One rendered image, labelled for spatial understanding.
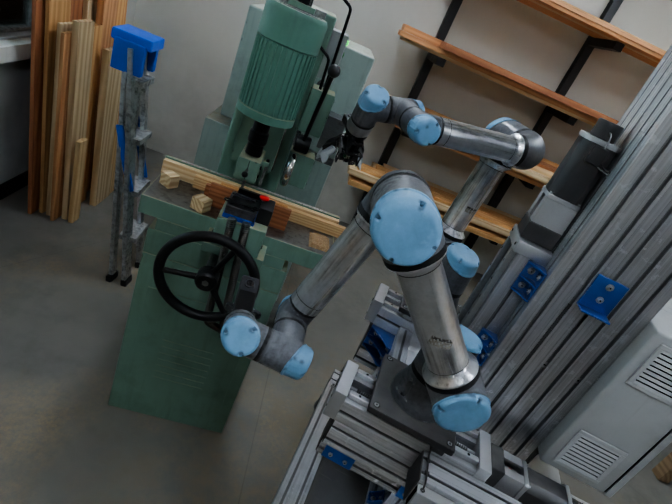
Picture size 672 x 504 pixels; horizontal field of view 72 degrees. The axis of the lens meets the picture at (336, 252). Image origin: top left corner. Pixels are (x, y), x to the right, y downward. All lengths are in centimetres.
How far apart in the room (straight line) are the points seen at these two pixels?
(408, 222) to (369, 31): 301
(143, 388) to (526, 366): 132
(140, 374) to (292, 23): 128
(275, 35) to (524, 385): 113
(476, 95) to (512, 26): 51
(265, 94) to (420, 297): 77
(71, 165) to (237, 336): 206
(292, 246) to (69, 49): 162
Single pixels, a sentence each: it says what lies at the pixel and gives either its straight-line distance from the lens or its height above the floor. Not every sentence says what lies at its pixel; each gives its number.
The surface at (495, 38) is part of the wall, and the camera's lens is 383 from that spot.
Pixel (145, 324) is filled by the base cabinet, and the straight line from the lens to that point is 171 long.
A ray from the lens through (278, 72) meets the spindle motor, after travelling 136.
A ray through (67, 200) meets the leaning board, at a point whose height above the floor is 12.
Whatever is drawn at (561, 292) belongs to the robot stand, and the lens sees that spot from 123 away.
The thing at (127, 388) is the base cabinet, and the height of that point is 11.
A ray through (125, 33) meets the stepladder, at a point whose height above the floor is 115.
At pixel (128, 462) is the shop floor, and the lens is 190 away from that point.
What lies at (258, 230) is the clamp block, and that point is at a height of 96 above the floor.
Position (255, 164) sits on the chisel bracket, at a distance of 147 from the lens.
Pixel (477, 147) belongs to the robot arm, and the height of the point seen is 138.
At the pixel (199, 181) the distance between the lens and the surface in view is 157.
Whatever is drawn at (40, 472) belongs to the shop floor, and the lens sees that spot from 188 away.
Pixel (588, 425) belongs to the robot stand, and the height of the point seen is 93.
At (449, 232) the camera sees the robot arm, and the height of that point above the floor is 106.
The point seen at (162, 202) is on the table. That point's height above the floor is 90.
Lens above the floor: 157
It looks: 27 degrees down
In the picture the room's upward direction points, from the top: 24 degrees clockwise
